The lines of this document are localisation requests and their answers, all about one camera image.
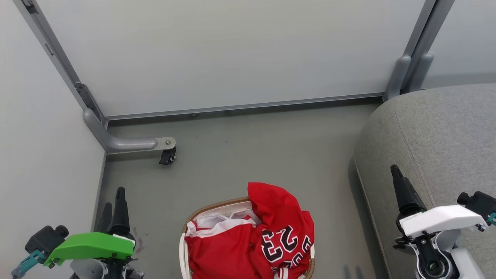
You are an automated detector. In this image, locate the grey fabric sofa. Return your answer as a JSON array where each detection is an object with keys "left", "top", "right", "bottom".
[{"left": 354, "top": 83, "right": 496, "bottom": 279}]

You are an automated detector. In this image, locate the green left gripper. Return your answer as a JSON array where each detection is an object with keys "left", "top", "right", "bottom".
[{"left": 44, "top": 187, "right": 136, "bottom": 268}]

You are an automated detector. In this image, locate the black caster wheel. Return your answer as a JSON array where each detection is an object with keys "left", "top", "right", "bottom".
[{"left": 159, "top": 147, "right": 177, "bottom": 166}]

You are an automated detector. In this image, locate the wicker laundry basket white liner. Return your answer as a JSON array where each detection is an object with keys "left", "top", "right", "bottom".
[{"left": 179, "top": 196, "right": 315, "bottom": 279}]

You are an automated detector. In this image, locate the grey partition bottom rail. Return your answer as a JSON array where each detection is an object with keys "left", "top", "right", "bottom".
[{"left": 105, "top": 92, "right": 385, "bottom": 121}]

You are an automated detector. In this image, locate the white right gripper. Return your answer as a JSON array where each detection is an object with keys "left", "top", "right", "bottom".
[{"left": 390, "top": 165, "right": 488, "bottom": 249}]

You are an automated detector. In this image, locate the grey partition post with latch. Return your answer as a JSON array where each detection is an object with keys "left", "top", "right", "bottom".
[{"left": 13, "top": 0, "right": 108, "bottom": 128}]

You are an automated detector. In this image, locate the grey partition foot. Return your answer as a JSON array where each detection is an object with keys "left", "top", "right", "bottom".
[{"left": 83, "top": 108, "right": 177, "bottom": 155}]

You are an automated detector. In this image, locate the red basketball jersey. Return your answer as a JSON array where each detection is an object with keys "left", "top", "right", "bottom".
[{"left": 185, "top": 182, "right": 315, "bottom": 279}]

